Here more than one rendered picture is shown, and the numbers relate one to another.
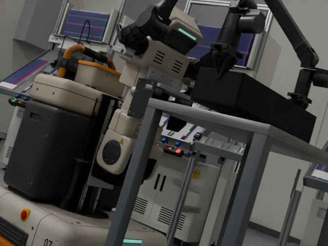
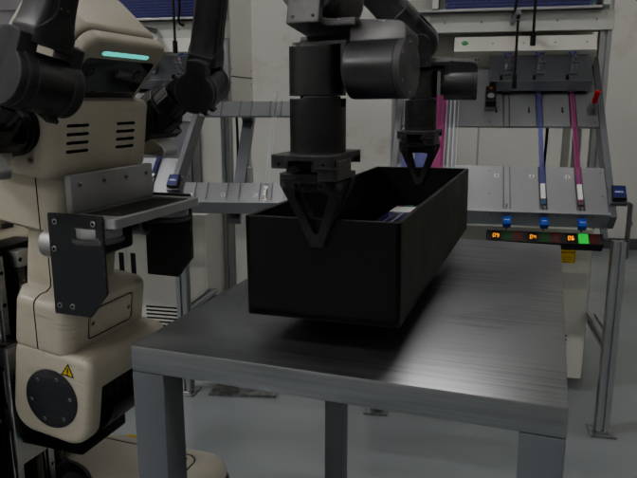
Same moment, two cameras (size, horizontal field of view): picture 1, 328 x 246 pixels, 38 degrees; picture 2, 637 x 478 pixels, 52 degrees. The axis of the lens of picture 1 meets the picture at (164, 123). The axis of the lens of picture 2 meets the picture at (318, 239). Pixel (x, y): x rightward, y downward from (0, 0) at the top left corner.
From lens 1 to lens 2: 0.96 m
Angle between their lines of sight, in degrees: 26
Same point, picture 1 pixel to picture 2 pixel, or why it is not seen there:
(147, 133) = (166, 448)
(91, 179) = (25, 449)
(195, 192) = (197, 265)
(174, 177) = not seen: hidden behind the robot
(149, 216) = not seen: hidden behind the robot
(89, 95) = not seen: outside the picture
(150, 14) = (16, 61)
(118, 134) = (50, 355)
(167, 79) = (117, 179)
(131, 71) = (16, 189)
